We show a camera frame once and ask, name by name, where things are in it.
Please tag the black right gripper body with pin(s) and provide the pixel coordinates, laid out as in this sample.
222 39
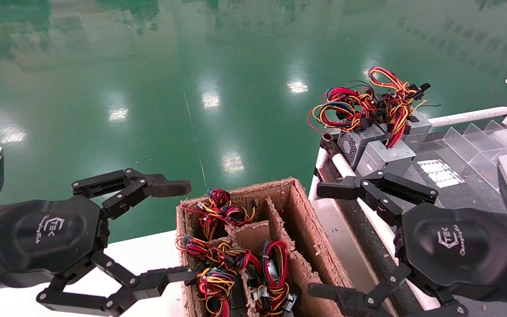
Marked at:
456 246

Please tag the clear acrylic divider tray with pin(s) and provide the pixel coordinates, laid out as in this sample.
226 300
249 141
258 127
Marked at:
469 145

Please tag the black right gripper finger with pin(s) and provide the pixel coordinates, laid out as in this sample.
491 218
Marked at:
337 189
346 299

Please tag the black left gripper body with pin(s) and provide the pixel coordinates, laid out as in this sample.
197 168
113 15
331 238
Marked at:
38 237

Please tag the grey power supply mesh grille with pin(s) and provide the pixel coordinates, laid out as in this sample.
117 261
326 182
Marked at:
354 143

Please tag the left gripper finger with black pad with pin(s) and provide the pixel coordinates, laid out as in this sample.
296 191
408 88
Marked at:
148 284

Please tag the brown cardboard divider box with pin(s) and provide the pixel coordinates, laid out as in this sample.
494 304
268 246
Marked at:
306 229

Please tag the short white pipe leg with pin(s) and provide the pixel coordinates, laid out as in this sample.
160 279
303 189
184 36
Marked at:
321 158

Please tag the left gripper finger dusty pad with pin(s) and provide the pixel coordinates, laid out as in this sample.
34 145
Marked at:
165 187

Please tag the black conveyor mat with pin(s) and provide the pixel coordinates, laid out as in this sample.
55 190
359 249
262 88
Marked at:
469 193

